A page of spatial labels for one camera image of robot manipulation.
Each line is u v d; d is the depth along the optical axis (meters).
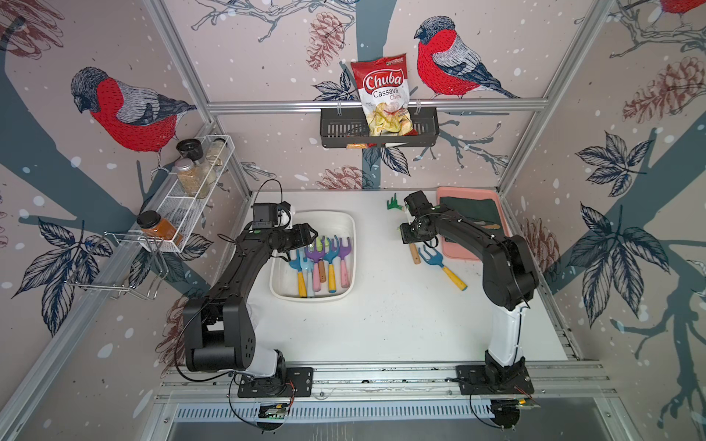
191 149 0.74
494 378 0.65
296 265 0.96
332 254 0.98
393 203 1.15
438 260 0.98
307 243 0.78
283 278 0.93
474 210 1.13
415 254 0.99
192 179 0.72
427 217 0.71
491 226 1.07
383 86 0.81
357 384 0.75
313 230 0.84
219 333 0.43
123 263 0.59
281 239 0.73
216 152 0.86
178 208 0.75
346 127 0.95
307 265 0.95
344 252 0.99
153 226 0.59
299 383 0.73
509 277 0.53
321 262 0.97
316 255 0.98
